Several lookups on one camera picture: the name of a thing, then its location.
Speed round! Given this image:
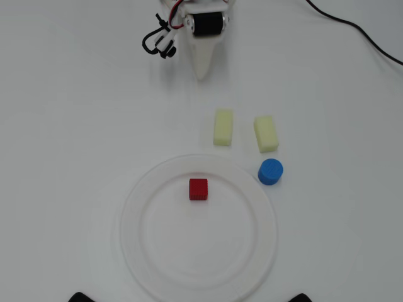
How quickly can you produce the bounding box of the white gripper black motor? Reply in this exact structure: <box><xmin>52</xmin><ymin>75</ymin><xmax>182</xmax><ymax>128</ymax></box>
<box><xmin>181</xmin><ymin>0</ymin><xmax>236</xmax><ymax>81</ymax></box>

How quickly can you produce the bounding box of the red cube block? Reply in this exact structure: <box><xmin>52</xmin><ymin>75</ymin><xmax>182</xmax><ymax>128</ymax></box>
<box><xmin>188</xmin><ymin>178</ymin><xmax>210</xmax><ymax>202</ymax></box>

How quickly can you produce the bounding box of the pale yellow sponge block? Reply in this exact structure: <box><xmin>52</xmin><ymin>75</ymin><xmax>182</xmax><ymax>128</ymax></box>
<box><xmin>253</xmin><ymin>115</ymin><xmax>280</xmax><ymax>154</ymax></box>
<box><xmin>213</xmin><ymin>108</ymin><xmax>234</xmax><ymax>147</ymax></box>

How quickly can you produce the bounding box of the blue ribbed cylinder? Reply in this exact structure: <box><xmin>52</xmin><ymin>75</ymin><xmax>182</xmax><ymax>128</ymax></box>
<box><xmin>258</xmin><ymin>158</ymin><xmax>284</xmax><ymax>187</ymax></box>

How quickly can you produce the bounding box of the white round plate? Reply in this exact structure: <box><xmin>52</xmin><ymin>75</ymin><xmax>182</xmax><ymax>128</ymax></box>
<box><xmin>119</xmin><ymin>154</ymin><xmax>279</xmax><ymax>302</ymax></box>

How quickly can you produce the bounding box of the black stand foot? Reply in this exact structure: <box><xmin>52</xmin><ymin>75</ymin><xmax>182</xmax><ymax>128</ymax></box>
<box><xmin>67</xmin><ymin>291</ymin><xmax>95</xmax><ymax>302</ymax></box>
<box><xmin>288</xmin><ymin>293</ymin><xmax>319</xmax><ymax>302</ymax></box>

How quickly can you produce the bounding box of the white wrist camera black lens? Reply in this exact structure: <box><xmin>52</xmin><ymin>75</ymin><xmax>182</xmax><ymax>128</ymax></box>
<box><xmin>153</xmin><ymin>27</ymin><xmax>178</xmax><ymax>59</ymax></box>

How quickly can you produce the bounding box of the black camera cable loop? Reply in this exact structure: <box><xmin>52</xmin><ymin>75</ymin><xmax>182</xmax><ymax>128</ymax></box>
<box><xmin>142</xmin><ymin>13</ymin><xmax>169</xmax><ymax>54</ymax></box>

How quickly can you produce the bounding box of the long black power cable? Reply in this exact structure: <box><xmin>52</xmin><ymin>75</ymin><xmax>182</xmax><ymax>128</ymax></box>
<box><xmin>304</xmin><ymin>0</ymin><xmax>403</xmax><ymax>66</ymax></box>

